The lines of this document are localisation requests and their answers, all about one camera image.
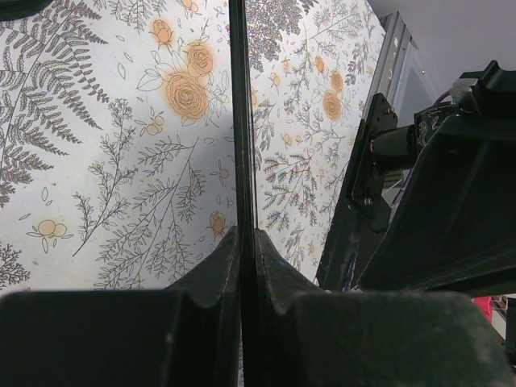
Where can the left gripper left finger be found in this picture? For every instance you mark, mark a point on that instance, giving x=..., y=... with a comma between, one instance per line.
x=184, y=335

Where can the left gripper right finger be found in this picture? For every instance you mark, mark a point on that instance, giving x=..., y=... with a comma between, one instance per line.
x=315, y=338

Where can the small black-framed whiteboard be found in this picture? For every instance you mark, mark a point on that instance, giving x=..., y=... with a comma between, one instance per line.
x=242, y=123

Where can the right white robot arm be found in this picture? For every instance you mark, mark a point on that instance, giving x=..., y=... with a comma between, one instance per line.
x=454, y=228

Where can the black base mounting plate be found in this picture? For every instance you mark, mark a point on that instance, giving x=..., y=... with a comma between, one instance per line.
x=361, y=214

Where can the pink object in background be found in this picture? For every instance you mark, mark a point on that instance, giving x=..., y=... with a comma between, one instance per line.
x=485, y=306

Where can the floral patterned table mat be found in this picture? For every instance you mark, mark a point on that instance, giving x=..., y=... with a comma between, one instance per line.
x=117, y=144

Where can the black round microphone stand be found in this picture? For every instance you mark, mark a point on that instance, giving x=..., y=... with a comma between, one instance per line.
x=18, y=9

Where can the aluminium frame rail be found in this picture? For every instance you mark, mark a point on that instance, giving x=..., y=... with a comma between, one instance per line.
x=400, y=74

